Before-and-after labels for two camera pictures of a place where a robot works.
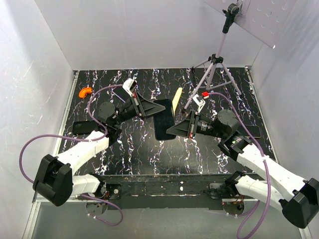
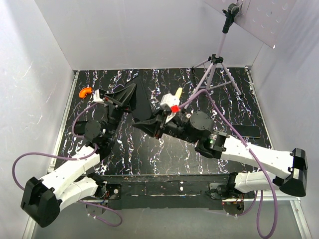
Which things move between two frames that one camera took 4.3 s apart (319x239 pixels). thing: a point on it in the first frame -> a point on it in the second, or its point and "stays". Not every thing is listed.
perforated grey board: x=264 y=19 stays
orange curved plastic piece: x=84 y=91 stays
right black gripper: x=184 y=128 -> x=159 y=124
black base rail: x=163 y=191 stays
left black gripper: x=148 y=108 -> x=117 y=101
